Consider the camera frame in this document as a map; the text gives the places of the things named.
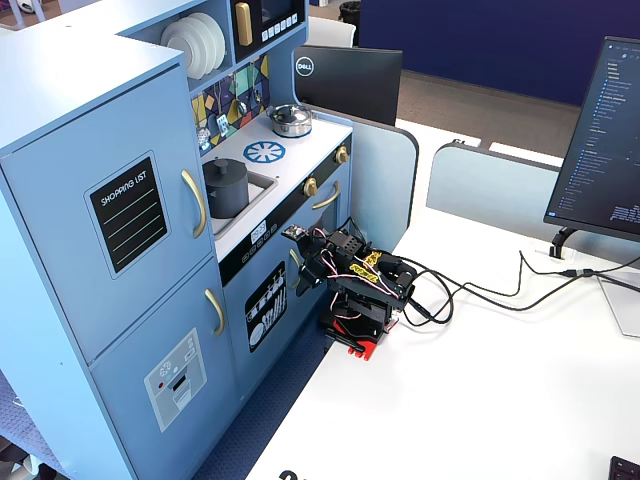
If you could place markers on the dark gray pot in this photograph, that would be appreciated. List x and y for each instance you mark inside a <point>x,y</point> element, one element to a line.
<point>227,202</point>

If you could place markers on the gray sink basin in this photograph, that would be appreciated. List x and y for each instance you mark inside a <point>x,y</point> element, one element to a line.
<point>261,192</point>

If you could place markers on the white toy plate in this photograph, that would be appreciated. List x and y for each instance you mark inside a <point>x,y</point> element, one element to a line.
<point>220,37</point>
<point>177,47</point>
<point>206,42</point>

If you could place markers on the gray monitor stand base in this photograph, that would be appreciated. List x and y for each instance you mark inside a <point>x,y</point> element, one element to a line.
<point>622,305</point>

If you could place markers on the black Dell monitor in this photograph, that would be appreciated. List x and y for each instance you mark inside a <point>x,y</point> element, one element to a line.
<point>350,85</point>

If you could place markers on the red robot base mount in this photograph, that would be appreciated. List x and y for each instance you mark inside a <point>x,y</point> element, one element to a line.
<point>367,350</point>

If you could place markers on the blue toy kitchen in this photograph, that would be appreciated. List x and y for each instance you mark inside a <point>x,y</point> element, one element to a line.
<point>60,75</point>

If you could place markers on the black trash bin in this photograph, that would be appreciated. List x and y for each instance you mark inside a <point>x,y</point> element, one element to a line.
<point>351,11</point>

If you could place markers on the small silver spoon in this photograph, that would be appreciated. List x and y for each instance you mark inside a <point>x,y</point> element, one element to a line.
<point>257,96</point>

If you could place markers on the dark gray pot lid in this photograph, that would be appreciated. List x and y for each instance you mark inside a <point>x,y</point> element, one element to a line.
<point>234,175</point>

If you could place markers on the gold stove knob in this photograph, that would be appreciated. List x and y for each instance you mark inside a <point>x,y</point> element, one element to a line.
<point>310,186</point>
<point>342,155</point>

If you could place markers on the white chair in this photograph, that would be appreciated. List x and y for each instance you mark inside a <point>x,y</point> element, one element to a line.
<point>330,31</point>

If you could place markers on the light blue desk divider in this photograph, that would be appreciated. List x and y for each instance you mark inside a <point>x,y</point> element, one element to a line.
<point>480,185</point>

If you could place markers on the light blue rounded divider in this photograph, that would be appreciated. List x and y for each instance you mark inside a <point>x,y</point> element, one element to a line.
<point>385,180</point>

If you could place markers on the fridge door with shopping list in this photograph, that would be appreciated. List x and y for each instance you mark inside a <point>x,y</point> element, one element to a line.
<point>50,240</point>

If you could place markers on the silver slotted spatula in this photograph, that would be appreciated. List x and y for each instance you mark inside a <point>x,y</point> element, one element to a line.
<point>222,122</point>

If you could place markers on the blue dishwasher door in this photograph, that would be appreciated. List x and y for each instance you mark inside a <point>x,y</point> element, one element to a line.
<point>235,325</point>

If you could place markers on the steel pot lid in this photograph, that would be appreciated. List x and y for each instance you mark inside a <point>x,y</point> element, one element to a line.
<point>290,116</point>

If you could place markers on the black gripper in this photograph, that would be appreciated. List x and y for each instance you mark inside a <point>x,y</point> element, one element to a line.
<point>308,271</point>

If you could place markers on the black microwave door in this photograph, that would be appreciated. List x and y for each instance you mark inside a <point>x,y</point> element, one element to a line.
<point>280,42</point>

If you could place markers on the monitor showing code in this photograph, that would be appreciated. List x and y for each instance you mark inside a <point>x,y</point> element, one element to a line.
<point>600,150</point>

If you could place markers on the black keyboard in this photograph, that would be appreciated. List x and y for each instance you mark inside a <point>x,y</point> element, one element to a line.
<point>626,470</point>

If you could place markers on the small wrist camera board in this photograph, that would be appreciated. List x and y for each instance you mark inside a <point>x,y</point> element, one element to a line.
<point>294,231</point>

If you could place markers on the dark blue office partition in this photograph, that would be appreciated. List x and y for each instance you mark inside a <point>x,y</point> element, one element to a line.
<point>500,45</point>

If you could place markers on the fridge door with ice dispenser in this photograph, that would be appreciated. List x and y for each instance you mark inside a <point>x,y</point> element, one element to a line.
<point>135,340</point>

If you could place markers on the shiny steel pot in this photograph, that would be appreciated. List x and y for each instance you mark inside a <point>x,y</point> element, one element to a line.
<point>290,130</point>

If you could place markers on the blue oven door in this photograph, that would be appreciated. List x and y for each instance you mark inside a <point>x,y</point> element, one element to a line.
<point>343,195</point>

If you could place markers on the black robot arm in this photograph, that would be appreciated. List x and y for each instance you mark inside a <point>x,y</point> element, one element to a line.
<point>370,295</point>

